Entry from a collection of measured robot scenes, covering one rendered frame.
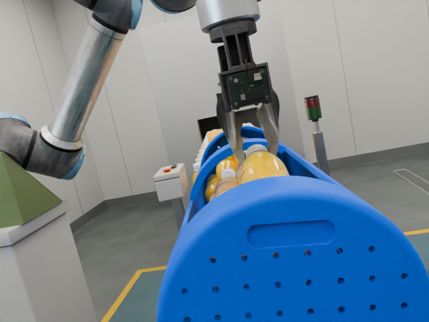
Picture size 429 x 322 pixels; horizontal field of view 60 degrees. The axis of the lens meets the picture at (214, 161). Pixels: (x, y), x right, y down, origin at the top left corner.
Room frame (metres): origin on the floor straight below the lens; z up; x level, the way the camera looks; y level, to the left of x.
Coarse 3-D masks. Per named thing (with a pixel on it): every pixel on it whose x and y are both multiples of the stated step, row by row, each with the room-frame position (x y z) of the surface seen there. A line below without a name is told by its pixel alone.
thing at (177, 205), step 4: (172, 200) 1.46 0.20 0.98; (176, 200) 1.46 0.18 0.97; (180, 200) 1.45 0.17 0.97; (172, 204) 1.46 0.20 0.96; (176, 204) 1.46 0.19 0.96; (180, 204) 1.45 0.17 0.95; (176, 208) 1.46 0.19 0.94; (180, 208) 1.45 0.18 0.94; (176, 212) 1.46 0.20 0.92; (180, 212) 1.45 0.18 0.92; (184, 212) 1.48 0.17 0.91; (176, 216) 1.46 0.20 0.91; (180, 216) 1.46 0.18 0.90; (176, 220) 1.46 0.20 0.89; (180, 220) 1.46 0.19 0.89; (180, 224) 1.46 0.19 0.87; (180, 228) 1.46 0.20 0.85
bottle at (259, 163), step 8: (256, 152) 0.54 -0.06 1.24; (264, 152) 0.54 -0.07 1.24; (248, 160) 0.53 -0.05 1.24; (256, 160) 0.51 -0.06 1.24; (264, 160) 0.51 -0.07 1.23; (272, 160) 0.51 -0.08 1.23; (280, 160) 0.52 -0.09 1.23; (248, 168) 0.51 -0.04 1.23; (256, 168) 0.50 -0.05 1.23; (264, 168) 0.49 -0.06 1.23; (272, 168) 0.49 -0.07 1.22; (280, 168) 0.50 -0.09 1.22; (240, 176) 0.52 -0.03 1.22; (248, 176) 0.49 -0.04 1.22; (256, 176) 0.48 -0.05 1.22; (264, 176) 0.47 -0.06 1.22; (240, 184) 0.52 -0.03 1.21
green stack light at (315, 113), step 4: (312, 108) 1.59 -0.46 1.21; (316, 108) 1.59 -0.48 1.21; (320, 108) 1.60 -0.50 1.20; (308, 112) 1.60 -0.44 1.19; (312, 112) 1.59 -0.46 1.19; (316, 112) 1.59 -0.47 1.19; (320, 112) 1.60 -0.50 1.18; (308, 116) 1.61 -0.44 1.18; (312, 116) 1.59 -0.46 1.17; (316, 116) 1.59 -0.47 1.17; (320, 116) 1.59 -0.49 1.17
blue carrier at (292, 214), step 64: (256, 128) 1.14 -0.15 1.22; (192, 192) 0.75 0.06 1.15; (256, 192) 0.35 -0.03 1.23; (320, 192) 0.34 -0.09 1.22; (192, 256) 0.34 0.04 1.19; (256, 256) 0.34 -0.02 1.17; (320, 256) 0.34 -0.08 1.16; (384, 256) 0.33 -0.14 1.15; (192, 320) 0.34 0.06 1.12; (256, 320) 0.34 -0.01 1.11; (320, 320) 0.34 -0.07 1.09; (384, 320) 0.33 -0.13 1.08
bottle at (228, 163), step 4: (232, 156) 1.14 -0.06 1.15; (224, 160) 1.06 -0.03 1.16; (228, 160) 1.05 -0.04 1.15; (232, 160) 1.06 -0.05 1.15; (220, 164) 1.05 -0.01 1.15; (224, 164) 1.03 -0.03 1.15; (228, 164) 1.03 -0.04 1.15; (232, 164) 1.03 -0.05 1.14; (236, 164) 1.04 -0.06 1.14; (216, 168) 1.06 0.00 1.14; (220, 168) 1.03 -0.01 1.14; (224, 168) 1.02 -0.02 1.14; (228, 168) 1.01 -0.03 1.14; (232, 168) 1.02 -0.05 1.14; (216, 172) 1.05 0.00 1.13; (220, 172) 1.02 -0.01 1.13; (220, 176) 1.03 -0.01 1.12; (236, 176) 1.02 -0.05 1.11
